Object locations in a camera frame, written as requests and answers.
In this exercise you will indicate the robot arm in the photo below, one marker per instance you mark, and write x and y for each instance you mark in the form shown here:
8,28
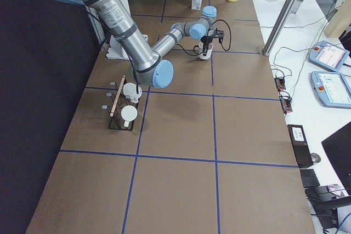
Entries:
148,64

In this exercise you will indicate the far teach pendant tablet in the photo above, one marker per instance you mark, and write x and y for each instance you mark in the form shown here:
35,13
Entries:
328,56

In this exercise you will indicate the wooden rod on rack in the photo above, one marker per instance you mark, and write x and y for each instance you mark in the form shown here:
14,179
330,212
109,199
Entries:
113,109

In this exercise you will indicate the teach pendant tablet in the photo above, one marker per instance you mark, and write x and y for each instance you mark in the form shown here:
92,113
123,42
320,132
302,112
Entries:
328,56
331,89

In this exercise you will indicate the white smiley face mug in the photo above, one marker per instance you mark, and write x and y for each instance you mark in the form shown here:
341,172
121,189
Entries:
201,52

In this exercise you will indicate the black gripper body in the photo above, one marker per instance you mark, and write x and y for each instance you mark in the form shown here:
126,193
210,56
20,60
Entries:
206,39

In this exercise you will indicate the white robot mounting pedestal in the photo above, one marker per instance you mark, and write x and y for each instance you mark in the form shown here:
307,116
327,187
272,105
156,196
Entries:
118,47

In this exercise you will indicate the black wire cup rack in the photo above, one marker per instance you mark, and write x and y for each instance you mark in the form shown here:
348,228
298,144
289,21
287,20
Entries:
116,122

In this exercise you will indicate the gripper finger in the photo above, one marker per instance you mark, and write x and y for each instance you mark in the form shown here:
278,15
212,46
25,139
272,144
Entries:
205,47

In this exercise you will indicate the black monitor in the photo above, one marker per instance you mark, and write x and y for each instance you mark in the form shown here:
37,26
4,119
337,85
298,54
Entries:
337,149

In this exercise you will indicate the near teach pendant tablet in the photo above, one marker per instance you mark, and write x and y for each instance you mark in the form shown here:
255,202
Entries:
331,89

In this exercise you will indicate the white ribbed cup on rack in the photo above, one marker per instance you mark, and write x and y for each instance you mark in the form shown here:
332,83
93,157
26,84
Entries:
128,114

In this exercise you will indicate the aluminium frame post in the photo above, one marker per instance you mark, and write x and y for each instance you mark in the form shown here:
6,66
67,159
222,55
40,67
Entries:
283,15

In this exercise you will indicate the black box with label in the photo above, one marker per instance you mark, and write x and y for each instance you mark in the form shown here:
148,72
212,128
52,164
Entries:
300,145

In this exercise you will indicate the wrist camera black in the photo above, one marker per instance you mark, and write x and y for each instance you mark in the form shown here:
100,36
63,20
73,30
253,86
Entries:
219,34

